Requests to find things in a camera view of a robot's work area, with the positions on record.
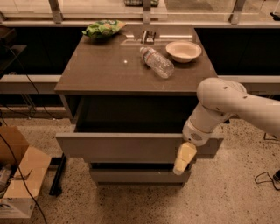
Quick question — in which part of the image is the black cable on floor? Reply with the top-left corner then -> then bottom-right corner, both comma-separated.
254,169 -> 280,191

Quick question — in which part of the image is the grey drawer cabinet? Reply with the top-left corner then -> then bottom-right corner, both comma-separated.
55,24 -> 216,186

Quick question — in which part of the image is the grey bottom drawer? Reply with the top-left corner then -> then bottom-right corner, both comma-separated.
89,169 -> 190,184

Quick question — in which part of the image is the white paper bowl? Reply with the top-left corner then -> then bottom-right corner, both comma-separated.
165,41 -> 202,63

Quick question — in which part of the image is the clear plastic water bottle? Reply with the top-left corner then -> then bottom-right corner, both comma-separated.
140,47 -> 175,79

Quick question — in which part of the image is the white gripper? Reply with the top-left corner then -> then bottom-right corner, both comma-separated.
173,118 -> 214,175

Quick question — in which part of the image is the cardboard box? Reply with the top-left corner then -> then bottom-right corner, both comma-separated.
0,126 -> 51,219

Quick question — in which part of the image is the grey top drawer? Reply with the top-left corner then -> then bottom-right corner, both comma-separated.
55,95 -> 225,165

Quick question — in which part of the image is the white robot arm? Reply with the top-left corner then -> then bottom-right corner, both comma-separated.
173,78 -> 280,175

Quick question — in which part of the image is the black metal stand bar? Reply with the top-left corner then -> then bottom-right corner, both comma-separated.
49,154 -> 67,196

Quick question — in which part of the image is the green chip bag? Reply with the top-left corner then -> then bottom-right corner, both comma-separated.
82,19 -> 126,39

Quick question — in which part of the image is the small metal clip object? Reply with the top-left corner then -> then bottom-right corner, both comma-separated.
141,31 -> 156,45

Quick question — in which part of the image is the grey drawer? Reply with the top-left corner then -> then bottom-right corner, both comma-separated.
89,169 -> 190,184
55,95 -> 225,165

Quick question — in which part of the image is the black cable over box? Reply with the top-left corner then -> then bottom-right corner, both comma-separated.
0,134 -> 48,224

